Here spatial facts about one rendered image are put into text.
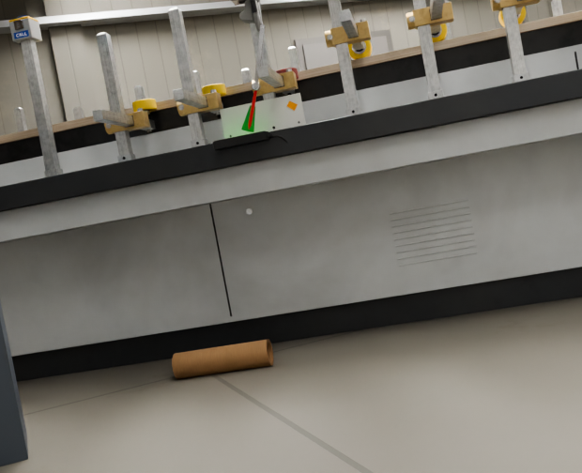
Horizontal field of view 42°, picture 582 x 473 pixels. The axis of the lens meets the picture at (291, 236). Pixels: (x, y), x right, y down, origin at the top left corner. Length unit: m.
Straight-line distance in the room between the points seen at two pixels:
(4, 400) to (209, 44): 6.49
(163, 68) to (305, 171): 5.61
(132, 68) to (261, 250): 5.39
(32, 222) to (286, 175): 0.88
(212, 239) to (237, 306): 0.25
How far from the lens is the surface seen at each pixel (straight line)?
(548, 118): 2.39
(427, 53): 2.37
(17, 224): 2.71
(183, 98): 2.21
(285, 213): 2.60
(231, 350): 2.33
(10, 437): 1.91
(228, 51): 8.11
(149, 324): 2.78
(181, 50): 2.49
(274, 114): 2.38
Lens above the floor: 0.47
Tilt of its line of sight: 2 degrees down
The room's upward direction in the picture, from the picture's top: 10 degrees counter-clockwise
